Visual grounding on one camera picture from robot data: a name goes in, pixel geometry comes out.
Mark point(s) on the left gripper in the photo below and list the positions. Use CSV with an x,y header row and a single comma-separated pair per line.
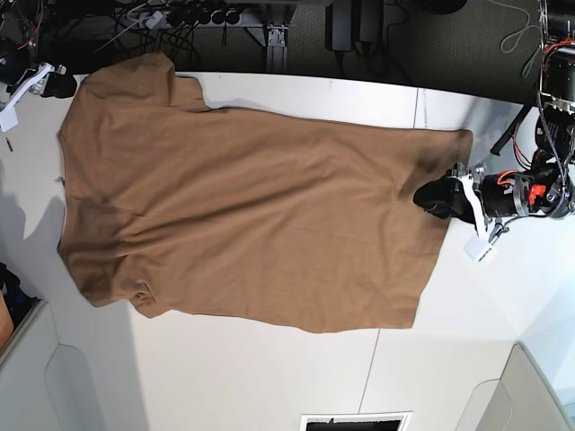
x,y
492,201

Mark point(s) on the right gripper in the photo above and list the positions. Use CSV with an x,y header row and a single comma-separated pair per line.
x,y
47,80

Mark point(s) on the brown t-shirt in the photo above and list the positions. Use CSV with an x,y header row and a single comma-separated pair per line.
x,y
173,205

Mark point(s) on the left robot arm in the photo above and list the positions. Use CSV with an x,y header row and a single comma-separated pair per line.
x,y
542,139

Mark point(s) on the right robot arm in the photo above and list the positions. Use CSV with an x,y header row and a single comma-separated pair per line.
x,y
21,70

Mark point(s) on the black power adapter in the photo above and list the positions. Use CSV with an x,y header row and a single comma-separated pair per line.
x,y
350,22

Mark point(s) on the white bin right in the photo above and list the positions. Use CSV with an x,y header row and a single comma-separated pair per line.
x,y
521,399

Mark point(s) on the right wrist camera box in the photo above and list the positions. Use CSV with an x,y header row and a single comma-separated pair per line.
x,y
8,119

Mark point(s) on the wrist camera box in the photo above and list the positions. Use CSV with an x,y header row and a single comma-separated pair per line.
x,y
8,119
480,251

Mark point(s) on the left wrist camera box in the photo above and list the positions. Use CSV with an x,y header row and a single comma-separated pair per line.
x,y
480,251

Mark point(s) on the aluminium frame post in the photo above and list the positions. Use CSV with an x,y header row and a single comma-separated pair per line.
x,y
277,50

